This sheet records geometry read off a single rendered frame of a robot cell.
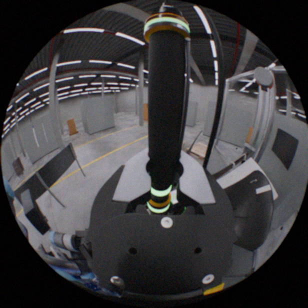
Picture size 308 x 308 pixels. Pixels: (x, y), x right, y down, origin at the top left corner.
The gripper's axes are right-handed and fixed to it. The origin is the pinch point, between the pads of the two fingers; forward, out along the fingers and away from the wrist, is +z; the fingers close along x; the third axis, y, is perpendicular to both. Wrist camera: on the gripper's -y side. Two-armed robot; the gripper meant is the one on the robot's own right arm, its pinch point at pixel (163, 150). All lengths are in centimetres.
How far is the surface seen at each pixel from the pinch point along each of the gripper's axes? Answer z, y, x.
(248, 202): -6.8, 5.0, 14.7
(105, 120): 534, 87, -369
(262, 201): -8.4, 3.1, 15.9
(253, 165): 11.7, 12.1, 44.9
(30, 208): -23, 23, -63
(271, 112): 27, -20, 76
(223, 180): 16.1, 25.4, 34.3
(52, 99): 190, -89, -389
